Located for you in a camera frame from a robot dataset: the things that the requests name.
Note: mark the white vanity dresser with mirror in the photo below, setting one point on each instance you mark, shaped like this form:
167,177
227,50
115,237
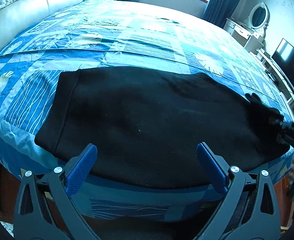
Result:
251,32

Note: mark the white tv stand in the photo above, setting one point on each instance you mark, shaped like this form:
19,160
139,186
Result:
284,85

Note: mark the right dark blue curtain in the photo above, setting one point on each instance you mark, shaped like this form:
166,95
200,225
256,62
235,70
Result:
216,11

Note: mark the black flat television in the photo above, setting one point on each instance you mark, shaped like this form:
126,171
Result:
284,58

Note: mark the black pants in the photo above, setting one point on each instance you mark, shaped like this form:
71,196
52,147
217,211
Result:
147,123

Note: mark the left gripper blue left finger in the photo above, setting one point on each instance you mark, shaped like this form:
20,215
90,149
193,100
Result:
78,168

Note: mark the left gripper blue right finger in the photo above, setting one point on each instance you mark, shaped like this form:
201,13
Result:
215,168

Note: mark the blue patterned bedspread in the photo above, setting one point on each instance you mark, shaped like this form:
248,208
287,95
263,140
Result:
99,34

